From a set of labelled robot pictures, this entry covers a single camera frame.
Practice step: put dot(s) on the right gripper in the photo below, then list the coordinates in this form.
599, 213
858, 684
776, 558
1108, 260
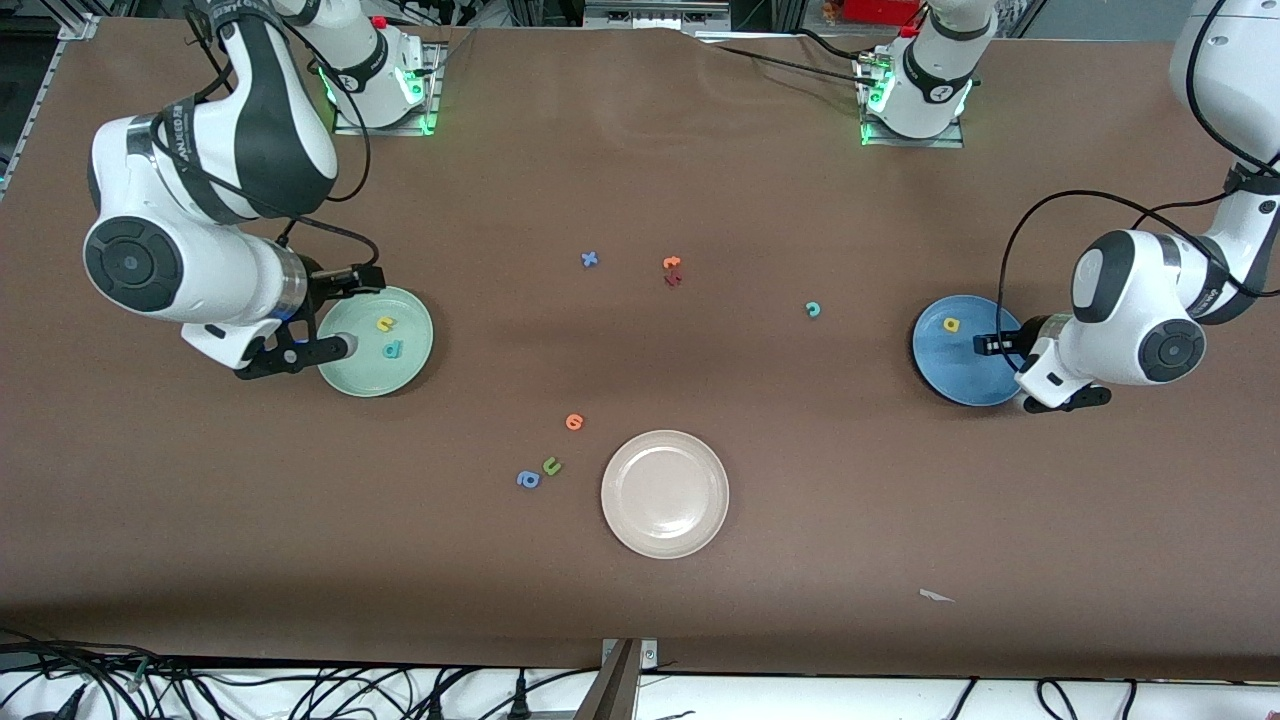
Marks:
325, 284

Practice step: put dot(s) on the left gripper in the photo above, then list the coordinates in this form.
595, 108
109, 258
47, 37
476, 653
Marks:
1020, 339

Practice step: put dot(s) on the right white Franka arm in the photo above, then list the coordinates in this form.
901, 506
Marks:
200, 270

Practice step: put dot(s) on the blue plate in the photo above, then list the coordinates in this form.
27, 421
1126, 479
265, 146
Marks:
950, 370

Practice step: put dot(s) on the pale green plate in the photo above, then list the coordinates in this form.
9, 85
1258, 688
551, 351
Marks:
375, 375

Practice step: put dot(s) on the small white paper scrap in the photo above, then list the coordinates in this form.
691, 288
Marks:
932, 596

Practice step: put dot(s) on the brown table cover sheet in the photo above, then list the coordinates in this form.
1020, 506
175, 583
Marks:
760, 450

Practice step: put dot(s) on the blue foam letter a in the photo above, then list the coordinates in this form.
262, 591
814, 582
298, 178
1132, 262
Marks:
520, 480

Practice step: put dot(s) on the red box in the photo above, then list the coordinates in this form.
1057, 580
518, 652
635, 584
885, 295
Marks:
880, 10

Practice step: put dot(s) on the beige plate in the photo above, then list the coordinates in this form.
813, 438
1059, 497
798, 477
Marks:
665, 494

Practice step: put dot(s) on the grey metal box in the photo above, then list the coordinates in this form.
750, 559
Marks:
650, 12

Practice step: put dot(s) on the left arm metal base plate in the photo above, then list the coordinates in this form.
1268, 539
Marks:
950, 140

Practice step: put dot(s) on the aluminium side rail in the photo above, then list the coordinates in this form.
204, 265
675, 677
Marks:
35, 95

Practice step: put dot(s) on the grey metal frame post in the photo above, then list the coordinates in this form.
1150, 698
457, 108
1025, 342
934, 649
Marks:
615, 690

